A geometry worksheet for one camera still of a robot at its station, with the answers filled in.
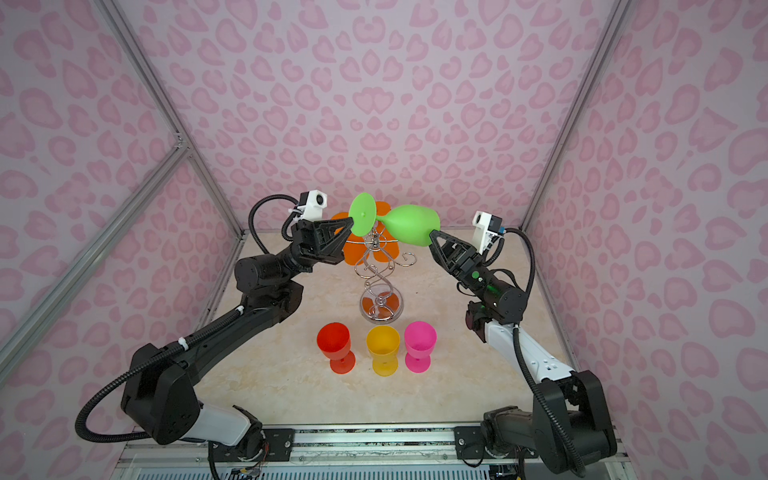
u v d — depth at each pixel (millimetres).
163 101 825
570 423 403
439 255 550
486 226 570
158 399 414
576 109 853
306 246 517
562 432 379
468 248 544
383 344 808
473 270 560
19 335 511
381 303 977
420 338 798
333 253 533
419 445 750
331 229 551
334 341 766
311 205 568
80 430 377
